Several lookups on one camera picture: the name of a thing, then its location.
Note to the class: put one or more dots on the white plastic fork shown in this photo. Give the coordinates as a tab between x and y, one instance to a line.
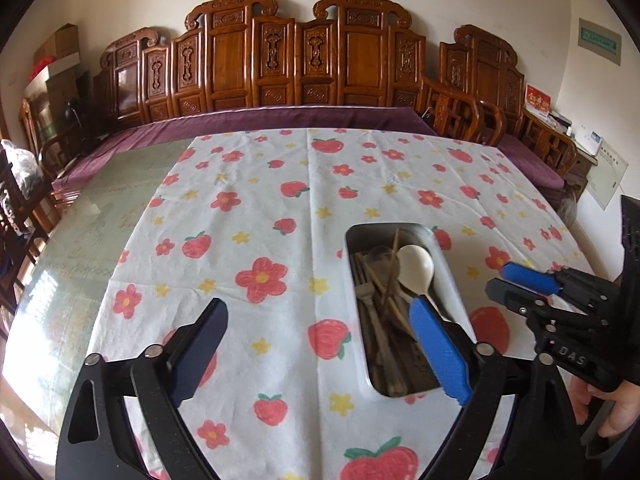
366	294

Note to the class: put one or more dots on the white plastic bag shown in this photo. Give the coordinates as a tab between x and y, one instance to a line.
570	206

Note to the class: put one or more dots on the green box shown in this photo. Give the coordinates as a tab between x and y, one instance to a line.
46	122

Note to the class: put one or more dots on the wooden side table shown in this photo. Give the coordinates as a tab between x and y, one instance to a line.
582	175

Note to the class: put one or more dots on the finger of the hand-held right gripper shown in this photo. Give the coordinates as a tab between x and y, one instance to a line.
515	297
530	277

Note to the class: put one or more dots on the purple armchair cushion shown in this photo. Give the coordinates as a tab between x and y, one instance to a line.
530	160

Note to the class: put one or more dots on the large white plastic spoon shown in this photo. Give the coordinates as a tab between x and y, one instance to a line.
415	262

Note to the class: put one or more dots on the person's right hand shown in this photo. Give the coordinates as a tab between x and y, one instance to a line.
625	405

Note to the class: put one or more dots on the large brown cardboard box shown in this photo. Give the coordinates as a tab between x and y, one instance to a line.
67	90

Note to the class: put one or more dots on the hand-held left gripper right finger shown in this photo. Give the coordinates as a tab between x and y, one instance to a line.
440	350

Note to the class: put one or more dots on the carved wooden armchair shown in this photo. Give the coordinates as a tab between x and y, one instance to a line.
492	70

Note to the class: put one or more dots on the white flat box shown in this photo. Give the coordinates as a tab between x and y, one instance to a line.
55	69

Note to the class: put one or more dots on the strawberry flower print tablecloth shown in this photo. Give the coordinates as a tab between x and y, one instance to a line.
350	175

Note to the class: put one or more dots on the dark brown chopstick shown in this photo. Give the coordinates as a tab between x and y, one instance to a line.
380	285

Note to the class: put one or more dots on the carved wooden sofa bench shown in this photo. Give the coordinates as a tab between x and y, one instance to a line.
360	60

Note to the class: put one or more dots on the black desk lamp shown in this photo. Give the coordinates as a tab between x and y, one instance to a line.
72	112

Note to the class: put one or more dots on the red desk calendar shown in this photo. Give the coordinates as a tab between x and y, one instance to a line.
536	98

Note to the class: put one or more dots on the white desk device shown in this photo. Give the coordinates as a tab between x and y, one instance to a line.
590	141

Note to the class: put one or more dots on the metal rectangular tray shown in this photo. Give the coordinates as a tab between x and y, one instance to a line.
452	285

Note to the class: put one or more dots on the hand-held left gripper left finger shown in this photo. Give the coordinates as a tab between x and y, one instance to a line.
197	355

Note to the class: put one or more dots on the stack of papers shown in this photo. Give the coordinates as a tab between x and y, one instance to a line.
560	121

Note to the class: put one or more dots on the clear plastic bag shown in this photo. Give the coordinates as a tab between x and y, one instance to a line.
22	170

